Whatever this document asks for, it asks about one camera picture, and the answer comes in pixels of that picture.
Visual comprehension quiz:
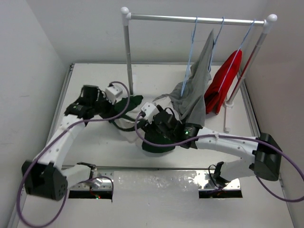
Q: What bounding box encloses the light blue hanger with red shirt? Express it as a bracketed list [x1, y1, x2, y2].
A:
[218, 19, 256, 92]

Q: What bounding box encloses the red t shirt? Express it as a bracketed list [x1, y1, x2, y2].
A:
[204, 50, 242, 114]

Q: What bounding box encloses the grey t shirt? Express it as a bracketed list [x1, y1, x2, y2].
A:
[153, 31, 214, 126]

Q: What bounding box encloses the green and white t shirt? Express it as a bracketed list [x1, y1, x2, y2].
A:
[110, 95, 175, 153]

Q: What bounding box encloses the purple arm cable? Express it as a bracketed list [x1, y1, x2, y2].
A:
[16, 81, 131, 228]
[134, 112, 304, 203]

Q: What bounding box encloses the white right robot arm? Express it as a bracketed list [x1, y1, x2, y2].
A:
[140, 104, 282, 186]

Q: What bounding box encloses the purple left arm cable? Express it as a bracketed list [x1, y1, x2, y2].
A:
[16, 81, 131, 228]

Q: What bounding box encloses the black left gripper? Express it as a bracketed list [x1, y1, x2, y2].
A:
[91, 93, 116, 121]

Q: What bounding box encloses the light blue hanger with grey shirt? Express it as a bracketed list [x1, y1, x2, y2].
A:
[208, 17, 225, 72]

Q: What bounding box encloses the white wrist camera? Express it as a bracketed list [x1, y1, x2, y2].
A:
[141, 102, 159, 124]
[105, 85, 123, 105]

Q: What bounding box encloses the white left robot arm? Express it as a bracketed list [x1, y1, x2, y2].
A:
[22, 85, 122, 201]

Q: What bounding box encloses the shiny metal base plate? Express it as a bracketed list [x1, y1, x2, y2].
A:
[89, 170, 243, 192]

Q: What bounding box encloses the aluminium table frame rail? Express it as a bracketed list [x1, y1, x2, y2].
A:
[7, 63, 75, 228]

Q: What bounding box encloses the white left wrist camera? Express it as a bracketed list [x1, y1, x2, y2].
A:
[105, 85, 123, 105]

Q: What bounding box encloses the white metal clothes rack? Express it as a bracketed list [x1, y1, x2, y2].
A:
[121, 7, 277, 133]

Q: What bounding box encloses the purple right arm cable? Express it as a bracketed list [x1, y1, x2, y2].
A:
[134, 112, 304, 203]

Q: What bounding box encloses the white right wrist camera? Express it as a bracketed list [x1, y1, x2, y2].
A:
[141, 102, 159, 124]

